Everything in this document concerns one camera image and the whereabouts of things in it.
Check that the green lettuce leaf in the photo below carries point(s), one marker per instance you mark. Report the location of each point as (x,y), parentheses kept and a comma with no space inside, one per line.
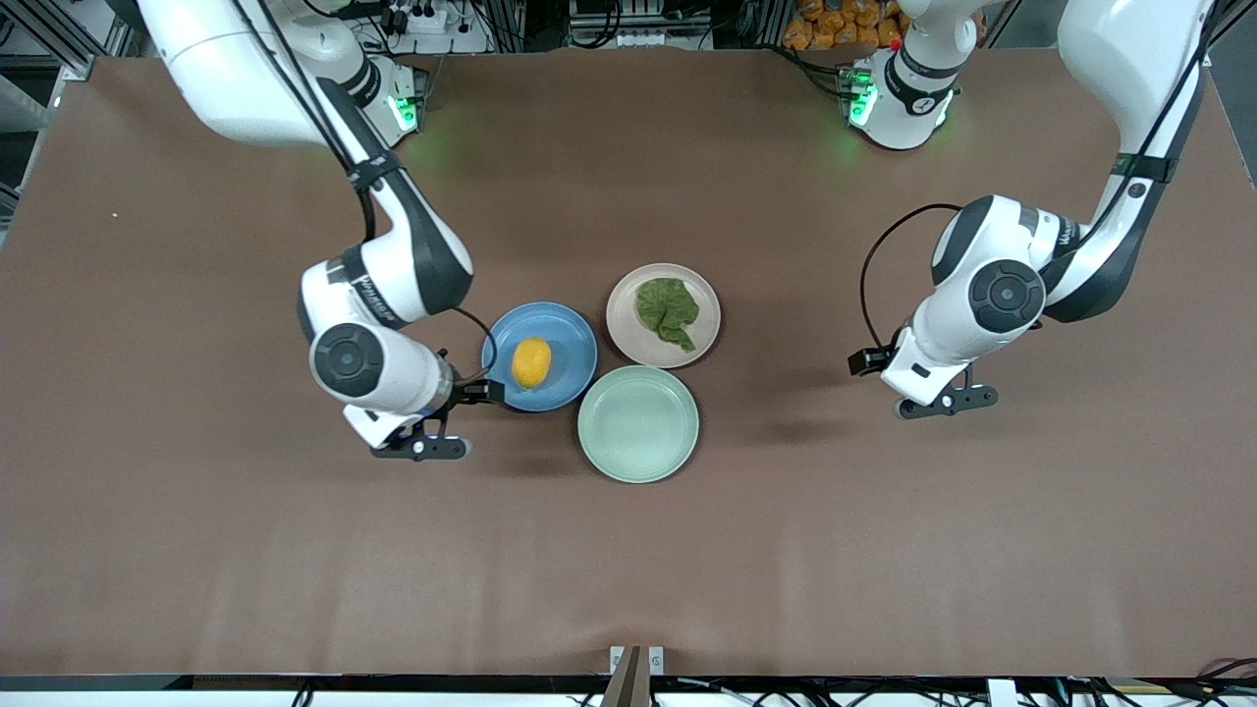
(666,306)

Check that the white power strip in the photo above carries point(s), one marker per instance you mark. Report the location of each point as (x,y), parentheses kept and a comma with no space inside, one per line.
(432,20)

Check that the beige plate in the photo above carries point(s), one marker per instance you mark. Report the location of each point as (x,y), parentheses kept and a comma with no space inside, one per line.
(624,329)

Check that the brown slanted bar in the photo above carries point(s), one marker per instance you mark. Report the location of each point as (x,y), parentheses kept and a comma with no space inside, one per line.
(627,682)

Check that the white table edge rail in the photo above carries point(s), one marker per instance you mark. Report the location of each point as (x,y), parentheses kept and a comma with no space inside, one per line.
(147,699)

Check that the yellow lemon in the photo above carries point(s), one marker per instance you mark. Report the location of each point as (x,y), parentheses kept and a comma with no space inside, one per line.
(531,363)

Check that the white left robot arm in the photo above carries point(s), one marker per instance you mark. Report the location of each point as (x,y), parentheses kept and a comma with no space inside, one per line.
(982,295)

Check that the aluminium frame post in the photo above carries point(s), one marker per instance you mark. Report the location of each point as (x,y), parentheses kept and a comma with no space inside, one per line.
(74,59)
(1239,29)

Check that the pale green plate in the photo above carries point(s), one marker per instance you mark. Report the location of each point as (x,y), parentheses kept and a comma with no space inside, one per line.
(638,424)

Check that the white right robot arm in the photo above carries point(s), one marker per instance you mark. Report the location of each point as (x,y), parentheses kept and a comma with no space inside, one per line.
(412,255)

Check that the small metal bracket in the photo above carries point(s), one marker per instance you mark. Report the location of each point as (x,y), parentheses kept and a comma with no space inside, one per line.
(656,660)

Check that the blue plate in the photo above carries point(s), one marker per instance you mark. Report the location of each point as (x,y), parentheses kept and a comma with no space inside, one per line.
(570,344)

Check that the bag of oranges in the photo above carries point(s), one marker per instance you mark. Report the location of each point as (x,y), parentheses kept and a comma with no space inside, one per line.
(835,25)

